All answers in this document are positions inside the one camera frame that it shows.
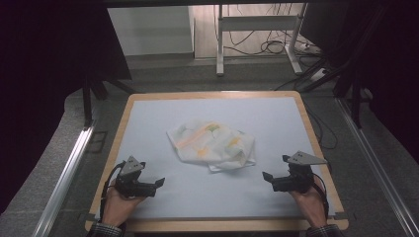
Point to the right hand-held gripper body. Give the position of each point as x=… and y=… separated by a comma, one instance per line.
x=296, y=181

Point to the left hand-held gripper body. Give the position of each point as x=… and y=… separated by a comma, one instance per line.
x=131, y=184

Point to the white leaf-print garment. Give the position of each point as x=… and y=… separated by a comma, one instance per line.
x=214, y=144

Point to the person's left hand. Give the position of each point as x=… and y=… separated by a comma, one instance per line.
x=115, y=207

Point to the person's right hand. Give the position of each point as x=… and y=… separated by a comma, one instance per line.
x=313, y=207

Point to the dark floor grille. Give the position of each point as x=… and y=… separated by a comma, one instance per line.
x=97, y=141

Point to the white power strip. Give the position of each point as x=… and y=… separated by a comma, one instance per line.
x=318, y=74

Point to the dark curtain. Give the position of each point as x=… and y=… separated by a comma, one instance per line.
x=42, y=82
x=388, y=65

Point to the white cabinet panel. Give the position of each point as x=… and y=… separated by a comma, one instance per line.
x=150, y=31

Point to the aluminium rail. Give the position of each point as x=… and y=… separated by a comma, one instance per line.
x=66, y=177
x=378, y=164

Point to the black stand post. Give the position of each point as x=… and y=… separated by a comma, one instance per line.
x=355, y=105
x=87, y=105

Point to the white desk frame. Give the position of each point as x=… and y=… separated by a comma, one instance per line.
x=257, y=23

